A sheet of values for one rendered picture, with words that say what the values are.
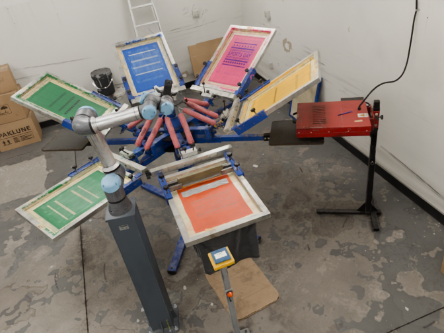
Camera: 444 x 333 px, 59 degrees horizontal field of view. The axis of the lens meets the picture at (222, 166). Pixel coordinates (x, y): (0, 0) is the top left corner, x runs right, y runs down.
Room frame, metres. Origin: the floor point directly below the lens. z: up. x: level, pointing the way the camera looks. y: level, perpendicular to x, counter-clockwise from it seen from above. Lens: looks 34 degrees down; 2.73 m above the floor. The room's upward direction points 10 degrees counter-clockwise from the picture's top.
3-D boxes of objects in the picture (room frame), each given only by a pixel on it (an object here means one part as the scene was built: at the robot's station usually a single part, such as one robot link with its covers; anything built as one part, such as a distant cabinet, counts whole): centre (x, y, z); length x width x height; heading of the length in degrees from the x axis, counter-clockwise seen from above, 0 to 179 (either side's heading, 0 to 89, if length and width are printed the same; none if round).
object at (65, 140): (3.45, 1.02, 0.91); 1.34 x 0.40 x 0.08; 74
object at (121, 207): (1.99, 0.68, 1.25); 0.15 x 0.15 x 0.10
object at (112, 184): (1.99, 0.68, 1.37); 0.13 x 0.12 x 0.14; 1
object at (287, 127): (3.08, -0.27, 0.91); 1.34 x 0.40 x 0.08; 74
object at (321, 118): (2.87, -0.99, 1.06); 0.61 x 0.46 x 0.12; 74
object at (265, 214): (2.24, 0.12, 0.97); 0.79 x 0.58 x 0.04; 14
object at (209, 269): (1.96, 0.05, 0.74); 0.45 x 0.03 x 0.43; 104
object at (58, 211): (2.64, 1.03, 1.05); 1.08 x 0.61 x 0.23; 134
